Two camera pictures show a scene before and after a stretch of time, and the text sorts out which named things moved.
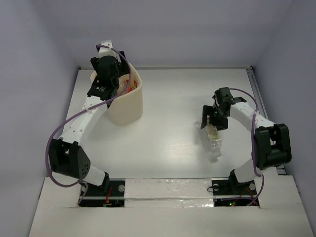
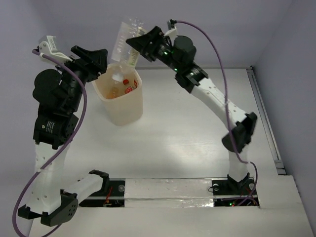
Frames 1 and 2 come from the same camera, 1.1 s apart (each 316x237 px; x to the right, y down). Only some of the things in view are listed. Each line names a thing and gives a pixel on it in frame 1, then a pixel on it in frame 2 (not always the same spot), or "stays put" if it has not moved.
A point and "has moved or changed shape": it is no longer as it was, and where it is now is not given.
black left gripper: [124, 64] -> [90, 65]
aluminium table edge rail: [280, 169] stays put
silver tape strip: [168, 193] stays put
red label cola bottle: [129, 89] stays put
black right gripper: [207, 110] -> [142, 42]
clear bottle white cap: [123, 82] has moved or changed shape
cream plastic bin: [127, 109] stays put
